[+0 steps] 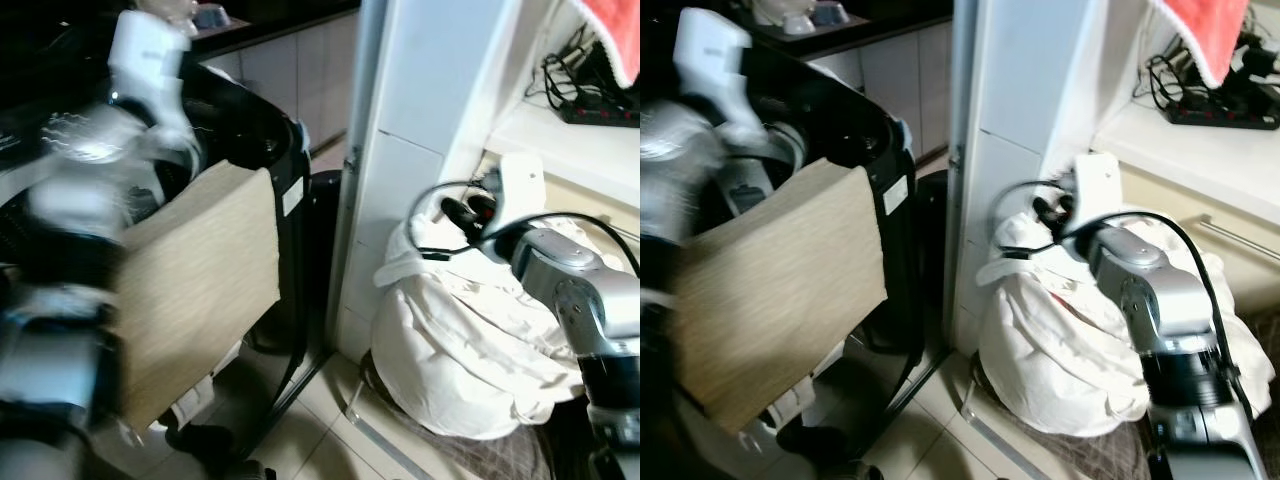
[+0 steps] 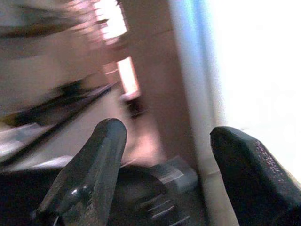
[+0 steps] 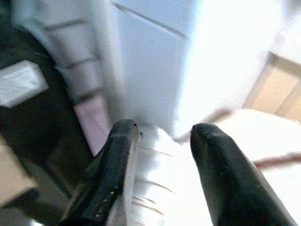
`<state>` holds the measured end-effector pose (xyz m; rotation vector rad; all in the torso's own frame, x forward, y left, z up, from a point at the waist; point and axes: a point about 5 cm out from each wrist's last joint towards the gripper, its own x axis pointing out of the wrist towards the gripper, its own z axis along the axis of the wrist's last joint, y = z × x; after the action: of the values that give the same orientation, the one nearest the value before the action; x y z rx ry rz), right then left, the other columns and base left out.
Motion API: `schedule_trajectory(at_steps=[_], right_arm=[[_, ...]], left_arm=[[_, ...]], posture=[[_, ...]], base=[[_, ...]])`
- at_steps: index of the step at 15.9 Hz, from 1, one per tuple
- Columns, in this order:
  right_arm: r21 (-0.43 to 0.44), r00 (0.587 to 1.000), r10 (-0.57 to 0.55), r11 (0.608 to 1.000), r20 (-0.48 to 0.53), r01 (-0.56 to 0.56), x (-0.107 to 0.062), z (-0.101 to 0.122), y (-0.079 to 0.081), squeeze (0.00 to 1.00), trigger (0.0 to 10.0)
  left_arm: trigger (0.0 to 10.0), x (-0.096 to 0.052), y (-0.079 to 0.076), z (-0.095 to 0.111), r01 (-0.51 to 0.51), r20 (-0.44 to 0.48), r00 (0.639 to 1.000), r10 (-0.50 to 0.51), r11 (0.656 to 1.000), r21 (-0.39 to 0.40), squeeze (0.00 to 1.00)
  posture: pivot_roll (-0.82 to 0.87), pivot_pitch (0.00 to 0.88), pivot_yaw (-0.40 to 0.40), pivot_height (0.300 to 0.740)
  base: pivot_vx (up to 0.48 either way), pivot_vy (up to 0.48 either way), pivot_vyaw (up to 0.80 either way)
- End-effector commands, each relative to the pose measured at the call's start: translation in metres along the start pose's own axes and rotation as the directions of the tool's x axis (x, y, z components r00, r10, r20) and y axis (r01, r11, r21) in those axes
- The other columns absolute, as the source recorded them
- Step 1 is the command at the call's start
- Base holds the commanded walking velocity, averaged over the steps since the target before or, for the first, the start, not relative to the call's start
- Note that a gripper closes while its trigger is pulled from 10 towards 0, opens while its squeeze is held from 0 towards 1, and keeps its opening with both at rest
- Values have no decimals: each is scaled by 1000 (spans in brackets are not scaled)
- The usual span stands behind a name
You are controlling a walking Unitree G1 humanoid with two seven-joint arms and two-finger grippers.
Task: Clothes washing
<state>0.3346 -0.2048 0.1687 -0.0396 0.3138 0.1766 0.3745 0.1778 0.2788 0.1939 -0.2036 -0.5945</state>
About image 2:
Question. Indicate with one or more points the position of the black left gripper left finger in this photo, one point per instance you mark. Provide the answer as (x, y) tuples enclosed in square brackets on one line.
[(94, 174)]

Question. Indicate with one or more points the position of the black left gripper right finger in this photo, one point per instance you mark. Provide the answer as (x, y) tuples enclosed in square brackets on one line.
[(254, 179)]

